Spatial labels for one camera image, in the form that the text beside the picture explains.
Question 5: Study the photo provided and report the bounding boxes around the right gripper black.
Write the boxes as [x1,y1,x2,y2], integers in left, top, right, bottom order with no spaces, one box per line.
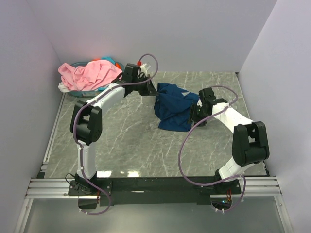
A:
[186,103,209,128]

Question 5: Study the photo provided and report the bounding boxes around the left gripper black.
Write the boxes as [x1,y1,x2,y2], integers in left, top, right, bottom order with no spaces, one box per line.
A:
[132,75,158,97]

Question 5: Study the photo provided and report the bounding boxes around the dark blue t shirt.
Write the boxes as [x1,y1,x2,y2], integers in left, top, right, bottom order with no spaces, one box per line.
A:
[154,83,199,132]

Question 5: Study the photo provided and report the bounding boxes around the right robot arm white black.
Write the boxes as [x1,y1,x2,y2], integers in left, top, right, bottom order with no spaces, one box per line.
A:
[188,87,270,194]

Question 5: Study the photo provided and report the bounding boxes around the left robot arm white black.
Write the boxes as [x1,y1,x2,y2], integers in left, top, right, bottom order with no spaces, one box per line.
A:
[70,62,157,195]

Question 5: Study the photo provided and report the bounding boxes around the orange garment in basket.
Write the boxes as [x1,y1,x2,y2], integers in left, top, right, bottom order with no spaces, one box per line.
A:
[92,57,124,70]

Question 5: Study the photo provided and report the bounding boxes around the teal laundry basket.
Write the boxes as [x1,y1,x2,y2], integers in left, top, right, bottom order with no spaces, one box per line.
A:
[65,57,125,98]

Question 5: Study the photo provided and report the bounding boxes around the pink t shirt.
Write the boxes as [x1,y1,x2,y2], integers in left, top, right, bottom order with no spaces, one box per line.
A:
[58,60,122,91]

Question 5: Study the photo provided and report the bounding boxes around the white garment in basket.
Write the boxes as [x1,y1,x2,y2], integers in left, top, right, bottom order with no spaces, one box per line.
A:
[58,82,71,93]

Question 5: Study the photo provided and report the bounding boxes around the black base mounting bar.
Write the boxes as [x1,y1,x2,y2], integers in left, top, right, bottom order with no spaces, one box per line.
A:
[68,177,242,209]

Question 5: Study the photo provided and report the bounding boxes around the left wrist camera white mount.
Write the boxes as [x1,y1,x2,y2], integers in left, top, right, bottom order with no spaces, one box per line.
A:
[137,61,151,76]

